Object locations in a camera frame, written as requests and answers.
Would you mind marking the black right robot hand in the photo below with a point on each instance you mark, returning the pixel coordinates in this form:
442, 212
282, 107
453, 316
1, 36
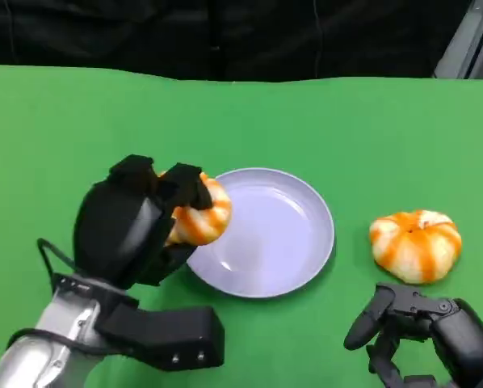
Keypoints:
427, 335

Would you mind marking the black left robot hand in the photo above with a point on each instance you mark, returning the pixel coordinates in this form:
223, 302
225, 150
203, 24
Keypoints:
120, 226

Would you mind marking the orange and white bread roll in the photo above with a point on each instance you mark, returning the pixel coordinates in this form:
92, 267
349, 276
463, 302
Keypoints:
203, 214
415, 244

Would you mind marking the lilac plate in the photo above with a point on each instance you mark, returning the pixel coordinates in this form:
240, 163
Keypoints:
270, 238

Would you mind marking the green cloth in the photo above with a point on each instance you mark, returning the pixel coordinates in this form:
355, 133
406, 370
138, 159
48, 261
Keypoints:
241, 133

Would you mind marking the black backdrop curtain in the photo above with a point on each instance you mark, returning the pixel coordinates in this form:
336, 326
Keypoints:
217, 36

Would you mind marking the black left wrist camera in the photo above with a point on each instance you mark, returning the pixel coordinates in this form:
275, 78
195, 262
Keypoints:
173, 335

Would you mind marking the grey metal frame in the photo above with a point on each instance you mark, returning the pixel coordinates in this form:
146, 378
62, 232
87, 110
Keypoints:
471, 44

